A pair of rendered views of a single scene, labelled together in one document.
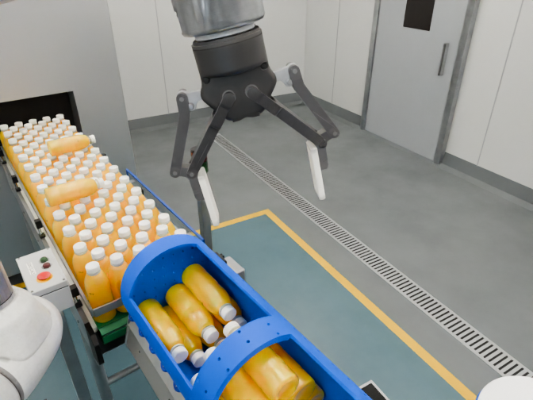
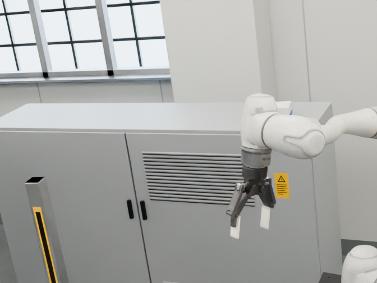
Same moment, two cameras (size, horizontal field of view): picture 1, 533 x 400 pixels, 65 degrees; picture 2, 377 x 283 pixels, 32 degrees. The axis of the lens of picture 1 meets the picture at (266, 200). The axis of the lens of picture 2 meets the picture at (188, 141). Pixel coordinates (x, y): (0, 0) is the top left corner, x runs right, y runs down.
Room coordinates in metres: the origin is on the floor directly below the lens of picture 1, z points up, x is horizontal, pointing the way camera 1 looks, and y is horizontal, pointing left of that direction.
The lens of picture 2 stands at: (1.89, -1.13, 2.58)
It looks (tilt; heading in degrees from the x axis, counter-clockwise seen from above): 19 degrees down; 146
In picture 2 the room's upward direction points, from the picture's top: 8 degrees counter-clockwise
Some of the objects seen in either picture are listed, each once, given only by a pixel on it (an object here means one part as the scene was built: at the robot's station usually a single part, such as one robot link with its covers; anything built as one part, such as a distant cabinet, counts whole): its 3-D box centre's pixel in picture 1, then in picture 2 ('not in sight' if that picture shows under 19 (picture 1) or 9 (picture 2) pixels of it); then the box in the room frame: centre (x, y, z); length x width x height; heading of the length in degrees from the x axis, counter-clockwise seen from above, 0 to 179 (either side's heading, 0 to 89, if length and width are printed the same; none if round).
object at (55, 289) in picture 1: (44, 281); not in sight; (0.98, 0.67, 1.05); 0.20 x 0.10 x 0.10; 37
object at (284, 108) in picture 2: not in sight; (268, 112); (-0.74, 1.16, 1.48); 0.24 x 0.12 x 0.08; 38
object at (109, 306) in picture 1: (155, 286); not in sight; (1.06, 0.37, 0.96); 0.40 x 0.01 x 0.03; 127
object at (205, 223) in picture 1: (210, 286); not in sight; (1.52, 0.27, 0.55); 0.04 x 0.04 x 1.10; 37
